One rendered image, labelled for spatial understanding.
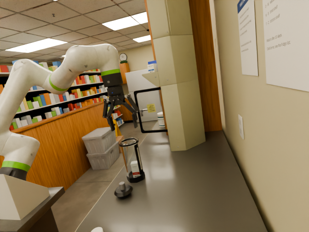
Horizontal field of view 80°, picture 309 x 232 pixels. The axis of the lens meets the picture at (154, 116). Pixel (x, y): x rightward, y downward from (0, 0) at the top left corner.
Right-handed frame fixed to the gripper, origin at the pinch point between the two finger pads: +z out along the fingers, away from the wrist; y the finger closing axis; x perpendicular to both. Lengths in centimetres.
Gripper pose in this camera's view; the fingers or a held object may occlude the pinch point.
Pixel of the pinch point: (123, 126)
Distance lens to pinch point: 94.6
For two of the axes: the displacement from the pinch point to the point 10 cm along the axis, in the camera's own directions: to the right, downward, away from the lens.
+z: 2.0, 9.6, 2.0
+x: -2.0, 2.4, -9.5
